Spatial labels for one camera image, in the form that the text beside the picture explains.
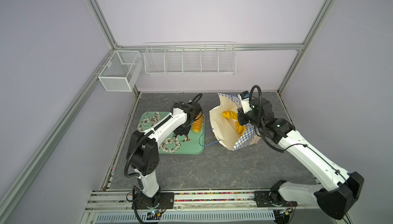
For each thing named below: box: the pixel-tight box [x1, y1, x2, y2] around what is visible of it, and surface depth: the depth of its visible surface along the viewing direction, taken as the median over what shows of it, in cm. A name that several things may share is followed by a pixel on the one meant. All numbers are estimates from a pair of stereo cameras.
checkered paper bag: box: [209, 92, 262, 151], surface depth 86 cm
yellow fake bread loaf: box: [191, 113, 204, 133], surface depth 99 cm
